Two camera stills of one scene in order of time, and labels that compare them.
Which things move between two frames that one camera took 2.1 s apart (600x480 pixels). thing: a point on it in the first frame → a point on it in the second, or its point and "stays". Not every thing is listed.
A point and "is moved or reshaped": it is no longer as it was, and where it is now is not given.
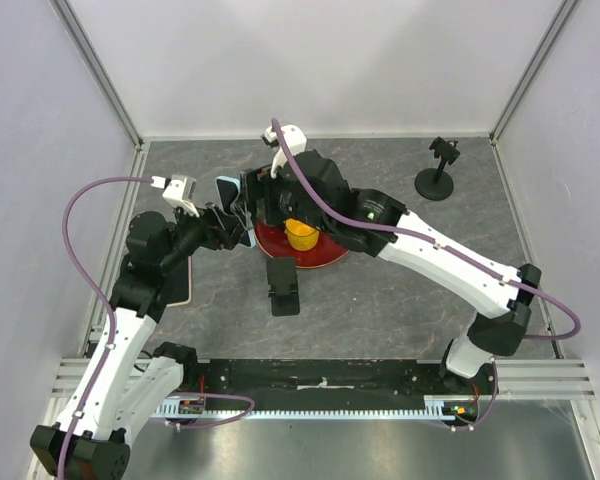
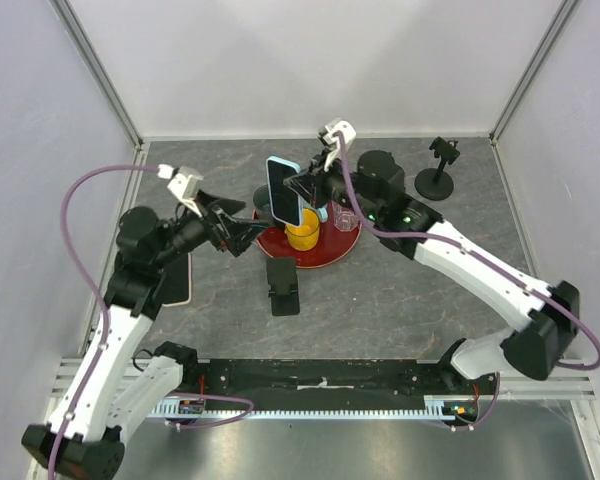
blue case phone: [228, 187] is moved or reshaped
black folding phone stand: [284, 289] stays
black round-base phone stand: [431, 183] stays
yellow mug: [301, 236] stays
